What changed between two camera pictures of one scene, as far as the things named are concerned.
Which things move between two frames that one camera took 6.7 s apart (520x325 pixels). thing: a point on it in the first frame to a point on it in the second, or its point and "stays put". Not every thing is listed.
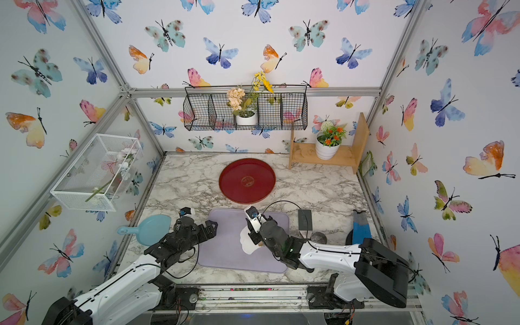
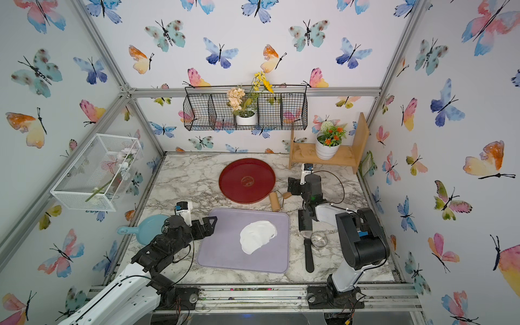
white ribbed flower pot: x=323 y=152 stays put
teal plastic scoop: x=150 y=229 stays put
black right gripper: x=252 y=233 to x=294 y=183
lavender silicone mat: x=225 y=250 stays put
